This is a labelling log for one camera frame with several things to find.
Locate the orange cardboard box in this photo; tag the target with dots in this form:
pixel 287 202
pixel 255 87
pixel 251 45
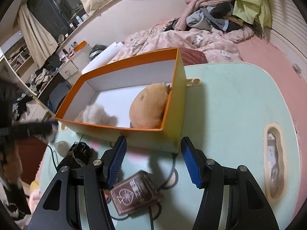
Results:
pixel 115 86

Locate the red pillow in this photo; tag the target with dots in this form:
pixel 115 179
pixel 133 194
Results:
pixel 192 57

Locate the tan potato plush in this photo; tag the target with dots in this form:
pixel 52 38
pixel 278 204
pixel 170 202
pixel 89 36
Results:
pixel 148 108

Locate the white fluffy plush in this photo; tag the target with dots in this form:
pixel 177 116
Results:
pixel 95 114

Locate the white bedside cabinet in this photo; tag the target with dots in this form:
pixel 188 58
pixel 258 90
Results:
pixel 71 70

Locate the small orange box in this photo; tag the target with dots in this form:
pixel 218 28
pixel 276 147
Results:
pixel 80 46

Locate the pink floral quilt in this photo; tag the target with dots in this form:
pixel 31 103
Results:
pixel 216 45

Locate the green hanging garment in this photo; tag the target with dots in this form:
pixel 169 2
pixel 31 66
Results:
pixel 251 11

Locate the white paper roll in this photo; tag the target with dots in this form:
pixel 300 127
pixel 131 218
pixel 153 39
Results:
pixel 104 57

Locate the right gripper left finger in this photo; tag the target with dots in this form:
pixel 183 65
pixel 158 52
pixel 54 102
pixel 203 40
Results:
pixel 58 207

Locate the pile of clothes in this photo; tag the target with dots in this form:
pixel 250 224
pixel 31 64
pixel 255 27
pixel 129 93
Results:
pixel 207 14

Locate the brown card box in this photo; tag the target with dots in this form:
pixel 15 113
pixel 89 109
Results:
pixel 134 193

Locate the black cloth pouch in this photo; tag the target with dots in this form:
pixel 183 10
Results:
pixel 78 156

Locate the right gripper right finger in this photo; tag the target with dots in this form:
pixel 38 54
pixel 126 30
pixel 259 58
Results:
pixel 248 207

